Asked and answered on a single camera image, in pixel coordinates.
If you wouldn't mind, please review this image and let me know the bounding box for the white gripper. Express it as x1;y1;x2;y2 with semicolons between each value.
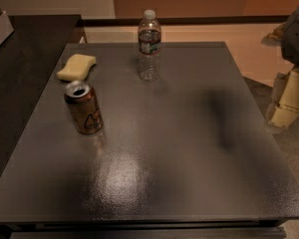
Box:
261;6;299;127

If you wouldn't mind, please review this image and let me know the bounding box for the clear plastic water bottle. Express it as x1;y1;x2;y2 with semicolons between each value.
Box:
138;10;161;82

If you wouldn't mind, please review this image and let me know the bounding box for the orange soda can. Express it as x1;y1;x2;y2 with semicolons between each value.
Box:
64;80;103;134

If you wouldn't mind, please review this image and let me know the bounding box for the dark wooden side counter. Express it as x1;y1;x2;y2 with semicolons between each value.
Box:
0;15;81;177

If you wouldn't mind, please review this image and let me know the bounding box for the yellow sponge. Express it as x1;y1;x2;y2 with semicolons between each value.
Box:
57;54;97;82

